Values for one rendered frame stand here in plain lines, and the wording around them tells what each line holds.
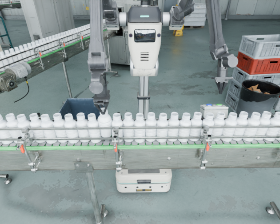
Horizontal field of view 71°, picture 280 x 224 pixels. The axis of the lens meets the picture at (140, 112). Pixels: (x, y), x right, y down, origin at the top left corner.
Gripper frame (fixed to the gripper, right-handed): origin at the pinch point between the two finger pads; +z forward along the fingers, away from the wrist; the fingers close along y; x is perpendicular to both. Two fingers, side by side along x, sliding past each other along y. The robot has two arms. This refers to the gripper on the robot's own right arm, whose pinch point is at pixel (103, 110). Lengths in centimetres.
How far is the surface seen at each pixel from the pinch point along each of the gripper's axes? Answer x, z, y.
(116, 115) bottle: 6.0, 3.7, -1.5
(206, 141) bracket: 50, 11, 11
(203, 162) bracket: 51, 25, 11
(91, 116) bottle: -6.9, 4.0, -1.3
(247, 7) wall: 670, 47, -1200
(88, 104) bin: -23, 29, -57
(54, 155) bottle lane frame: -28.4, 24.9, 5.1
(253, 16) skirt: 718, 96, -1198
